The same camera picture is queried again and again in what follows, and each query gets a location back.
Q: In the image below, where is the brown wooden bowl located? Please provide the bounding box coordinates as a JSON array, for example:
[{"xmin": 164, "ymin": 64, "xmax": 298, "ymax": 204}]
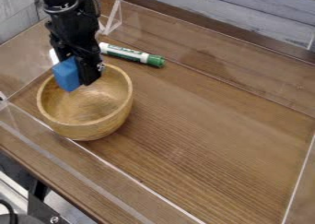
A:
[{"xmin": 35, "ymin": 65, "xmax": 133, "ymax": 141}]

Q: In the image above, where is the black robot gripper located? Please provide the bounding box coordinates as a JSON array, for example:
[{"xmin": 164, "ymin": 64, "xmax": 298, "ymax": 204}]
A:
[{"xmin": 43, "ymin": 0, "xmax": 104, "ymax": 86}]

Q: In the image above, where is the blue rectangular block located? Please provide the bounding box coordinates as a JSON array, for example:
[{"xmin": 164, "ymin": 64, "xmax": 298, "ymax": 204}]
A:
[{"xmin": 53, "ymin": 57, "xmax": 81, "ymax": 92}]

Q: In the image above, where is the black table leg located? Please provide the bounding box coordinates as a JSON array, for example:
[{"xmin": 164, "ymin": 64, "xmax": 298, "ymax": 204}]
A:
[{"xmin": 31, "ymin": 181, "xmax": 49, "ymax": 202}]

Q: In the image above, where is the green and white marker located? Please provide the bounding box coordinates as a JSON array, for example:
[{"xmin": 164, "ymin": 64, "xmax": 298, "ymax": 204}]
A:
[{"xmin": 100, "ymin": 42, "xmax": 165, "ymax": 68}]

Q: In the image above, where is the clear acrylic corner bracket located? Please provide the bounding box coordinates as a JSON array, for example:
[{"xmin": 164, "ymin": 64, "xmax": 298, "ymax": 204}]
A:
[{"xmin": 97, "ymin": 0, "xmax": 121, "ymax": 36}]

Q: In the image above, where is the black cable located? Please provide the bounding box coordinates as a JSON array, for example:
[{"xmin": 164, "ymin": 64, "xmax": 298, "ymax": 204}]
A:
[{"xmin": 0, "ymin": 198, "xmax": 18, "ymax": 224}]

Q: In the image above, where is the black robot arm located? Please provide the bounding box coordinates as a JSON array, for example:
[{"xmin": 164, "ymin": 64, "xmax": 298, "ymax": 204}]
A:
[{"xmin": 42, "ymin": 0, "xmax": 102, "ymax": 86}]

